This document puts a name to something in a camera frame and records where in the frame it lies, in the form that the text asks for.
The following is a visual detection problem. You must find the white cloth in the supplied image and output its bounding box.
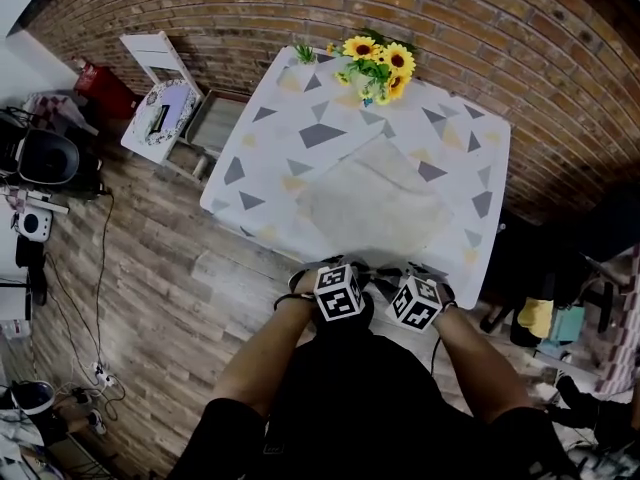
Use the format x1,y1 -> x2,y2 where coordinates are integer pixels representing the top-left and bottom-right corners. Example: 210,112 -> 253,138
296,134 -> 454,265

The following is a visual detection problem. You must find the white round-window carrier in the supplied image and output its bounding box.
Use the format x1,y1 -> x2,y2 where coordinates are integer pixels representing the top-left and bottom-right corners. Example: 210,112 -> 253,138
14,206 -> 54,244

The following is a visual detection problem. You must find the black office chair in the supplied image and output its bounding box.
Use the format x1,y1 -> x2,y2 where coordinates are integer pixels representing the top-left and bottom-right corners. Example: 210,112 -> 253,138
499,187 -> 640,335

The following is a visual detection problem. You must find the white wooden chair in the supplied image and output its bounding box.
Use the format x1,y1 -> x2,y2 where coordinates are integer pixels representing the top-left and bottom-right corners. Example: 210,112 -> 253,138
118,29 -> 222,182

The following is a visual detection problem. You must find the person's left hand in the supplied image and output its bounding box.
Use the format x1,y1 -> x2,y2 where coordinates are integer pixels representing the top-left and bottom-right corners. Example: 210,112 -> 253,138
291,269 -> 320,298

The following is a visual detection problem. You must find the black floor bag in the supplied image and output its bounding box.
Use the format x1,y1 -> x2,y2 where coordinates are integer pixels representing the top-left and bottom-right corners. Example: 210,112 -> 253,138
14,234 -> 49,307

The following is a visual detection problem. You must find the white power strip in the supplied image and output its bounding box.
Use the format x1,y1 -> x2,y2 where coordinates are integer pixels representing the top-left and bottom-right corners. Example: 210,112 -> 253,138
89,361 -> 116,389

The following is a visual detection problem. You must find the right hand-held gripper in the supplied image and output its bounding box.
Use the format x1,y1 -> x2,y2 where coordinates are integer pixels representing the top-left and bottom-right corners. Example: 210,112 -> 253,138
374,265 -> 454,330

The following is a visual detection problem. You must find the checkered cloth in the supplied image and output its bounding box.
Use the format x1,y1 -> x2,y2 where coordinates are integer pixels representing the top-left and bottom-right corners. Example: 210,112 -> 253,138
596,246 -> 640,395

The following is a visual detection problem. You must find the table with checkered cloth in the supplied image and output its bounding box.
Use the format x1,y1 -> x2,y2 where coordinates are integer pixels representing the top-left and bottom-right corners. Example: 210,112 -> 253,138
21,92 -> 87,130

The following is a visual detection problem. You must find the purple flat pad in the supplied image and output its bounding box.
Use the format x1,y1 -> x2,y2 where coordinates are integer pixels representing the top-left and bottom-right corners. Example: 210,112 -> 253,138
159,84 -> 194,130

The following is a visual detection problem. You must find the patterned round chair cushion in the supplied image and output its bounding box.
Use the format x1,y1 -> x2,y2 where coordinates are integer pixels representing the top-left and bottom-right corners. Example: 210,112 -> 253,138
131,79 -> 199,146

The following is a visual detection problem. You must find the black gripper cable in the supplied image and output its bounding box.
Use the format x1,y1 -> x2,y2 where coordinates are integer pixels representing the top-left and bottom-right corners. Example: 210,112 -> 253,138
429,334 -> 447,377

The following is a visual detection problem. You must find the sunflower bouquet in white pot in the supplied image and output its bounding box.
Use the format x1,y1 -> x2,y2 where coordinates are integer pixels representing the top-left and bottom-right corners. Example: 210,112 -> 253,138
326,28 -> 419,108

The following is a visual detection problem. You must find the triangle patterned tablecloth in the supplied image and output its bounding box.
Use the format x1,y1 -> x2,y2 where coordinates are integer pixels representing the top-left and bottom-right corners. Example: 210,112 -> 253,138
199,44 -> 513,311

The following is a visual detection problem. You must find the person's right forearm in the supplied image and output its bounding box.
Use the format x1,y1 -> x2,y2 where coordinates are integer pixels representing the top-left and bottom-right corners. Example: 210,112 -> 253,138
431,304 -> 534,425

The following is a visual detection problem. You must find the small green potted plant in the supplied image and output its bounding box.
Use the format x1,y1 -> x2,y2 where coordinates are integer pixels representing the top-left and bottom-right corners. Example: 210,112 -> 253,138
293,42 -> 318,67

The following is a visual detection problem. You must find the person's black clothing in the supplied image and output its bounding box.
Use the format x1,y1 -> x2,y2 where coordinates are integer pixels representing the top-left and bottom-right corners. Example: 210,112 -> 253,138
166,326 -> 582,480

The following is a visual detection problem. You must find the teal bag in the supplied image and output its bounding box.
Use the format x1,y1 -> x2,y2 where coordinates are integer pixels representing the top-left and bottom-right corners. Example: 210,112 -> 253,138
551,304 -> 587,345

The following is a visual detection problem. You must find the black floor cable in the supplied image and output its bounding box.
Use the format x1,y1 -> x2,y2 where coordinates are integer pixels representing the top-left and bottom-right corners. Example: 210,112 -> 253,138
46,192 -> 117,370

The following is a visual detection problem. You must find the gray rectangular tray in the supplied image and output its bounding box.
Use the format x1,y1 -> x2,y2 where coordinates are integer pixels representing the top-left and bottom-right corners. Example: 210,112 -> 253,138
186,89 -> 247,162

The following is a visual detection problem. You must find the person's left forearm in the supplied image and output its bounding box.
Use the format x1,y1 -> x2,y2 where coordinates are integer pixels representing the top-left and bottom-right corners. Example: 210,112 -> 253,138
211,294 -> 322,420

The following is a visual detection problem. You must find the yellow cloth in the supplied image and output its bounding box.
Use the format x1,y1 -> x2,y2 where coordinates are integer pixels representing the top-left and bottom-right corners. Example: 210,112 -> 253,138
516,297 -> 554,340

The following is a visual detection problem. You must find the black wrist cord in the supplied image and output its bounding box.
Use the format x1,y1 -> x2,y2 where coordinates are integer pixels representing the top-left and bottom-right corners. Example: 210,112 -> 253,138
273,291 -> 318,314

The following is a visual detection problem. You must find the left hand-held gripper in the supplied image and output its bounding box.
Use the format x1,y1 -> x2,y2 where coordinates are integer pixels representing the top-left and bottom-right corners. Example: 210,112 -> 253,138
313,259 -> 377,324

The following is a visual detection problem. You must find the red fire extinguisher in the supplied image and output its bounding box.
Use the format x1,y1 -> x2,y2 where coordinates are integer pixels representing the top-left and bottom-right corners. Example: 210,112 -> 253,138
73,57 -> 144,120

